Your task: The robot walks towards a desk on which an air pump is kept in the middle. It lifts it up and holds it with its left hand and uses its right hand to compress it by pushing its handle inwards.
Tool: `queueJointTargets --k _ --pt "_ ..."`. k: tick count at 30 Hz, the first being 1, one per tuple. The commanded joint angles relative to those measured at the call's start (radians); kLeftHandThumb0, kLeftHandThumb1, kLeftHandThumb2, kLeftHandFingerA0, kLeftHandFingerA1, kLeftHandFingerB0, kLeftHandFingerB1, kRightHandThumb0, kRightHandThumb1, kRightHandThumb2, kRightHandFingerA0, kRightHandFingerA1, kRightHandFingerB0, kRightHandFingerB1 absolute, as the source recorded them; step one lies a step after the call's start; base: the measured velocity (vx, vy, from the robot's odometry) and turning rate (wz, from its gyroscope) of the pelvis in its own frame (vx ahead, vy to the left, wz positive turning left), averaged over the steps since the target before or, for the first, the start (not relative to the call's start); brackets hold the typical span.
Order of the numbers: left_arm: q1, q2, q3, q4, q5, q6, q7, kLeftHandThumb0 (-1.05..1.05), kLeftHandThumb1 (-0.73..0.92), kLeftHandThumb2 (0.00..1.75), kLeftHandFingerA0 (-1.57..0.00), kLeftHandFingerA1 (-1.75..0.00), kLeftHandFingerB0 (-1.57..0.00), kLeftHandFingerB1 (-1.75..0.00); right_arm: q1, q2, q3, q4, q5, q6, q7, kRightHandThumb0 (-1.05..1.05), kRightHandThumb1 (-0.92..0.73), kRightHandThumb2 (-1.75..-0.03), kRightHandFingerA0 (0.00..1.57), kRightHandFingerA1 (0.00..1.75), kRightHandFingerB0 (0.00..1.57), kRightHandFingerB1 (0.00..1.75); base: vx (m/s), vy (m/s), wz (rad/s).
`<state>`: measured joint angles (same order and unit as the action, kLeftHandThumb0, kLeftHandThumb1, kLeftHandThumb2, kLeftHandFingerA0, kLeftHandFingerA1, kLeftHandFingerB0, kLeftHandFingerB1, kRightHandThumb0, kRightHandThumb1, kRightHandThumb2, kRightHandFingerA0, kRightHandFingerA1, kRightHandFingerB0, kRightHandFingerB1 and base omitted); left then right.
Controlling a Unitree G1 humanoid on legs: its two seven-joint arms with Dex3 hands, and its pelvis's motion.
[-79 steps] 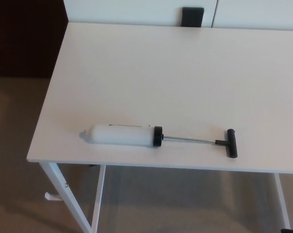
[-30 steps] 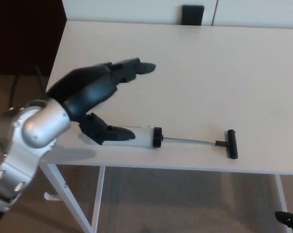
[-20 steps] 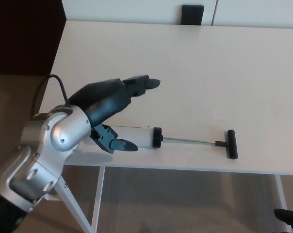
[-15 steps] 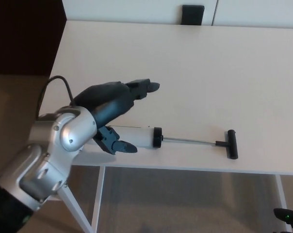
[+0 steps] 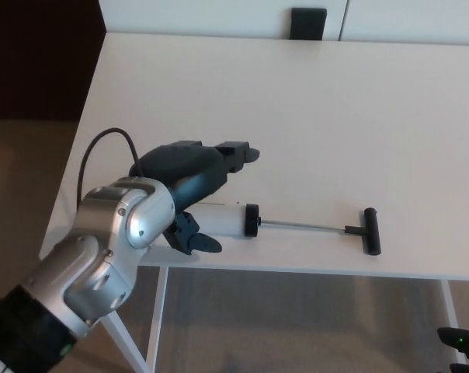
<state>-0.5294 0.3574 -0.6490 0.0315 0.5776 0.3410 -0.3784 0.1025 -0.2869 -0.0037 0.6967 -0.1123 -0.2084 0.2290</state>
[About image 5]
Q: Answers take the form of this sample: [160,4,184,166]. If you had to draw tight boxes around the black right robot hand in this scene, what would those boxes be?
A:
[436,326,469,373]

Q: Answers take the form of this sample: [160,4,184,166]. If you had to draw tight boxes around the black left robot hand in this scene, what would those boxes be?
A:
[128,139,262,256]

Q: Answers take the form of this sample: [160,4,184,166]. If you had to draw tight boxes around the white air pump black handle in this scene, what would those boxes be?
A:
[193,203,383,256]

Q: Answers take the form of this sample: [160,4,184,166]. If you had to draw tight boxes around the white cabinet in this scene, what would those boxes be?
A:
[98,0,469,44]

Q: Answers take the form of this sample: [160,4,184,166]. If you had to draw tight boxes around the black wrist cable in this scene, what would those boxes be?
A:
[76,127,143,207]

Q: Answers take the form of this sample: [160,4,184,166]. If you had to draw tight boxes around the white desk with metal frame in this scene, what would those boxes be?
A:
[38,33,469,373]

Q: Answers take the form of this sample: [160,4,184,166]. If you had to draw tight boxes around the black rectangular cabinet handle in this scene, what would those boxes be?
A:
[290,7,328,41]

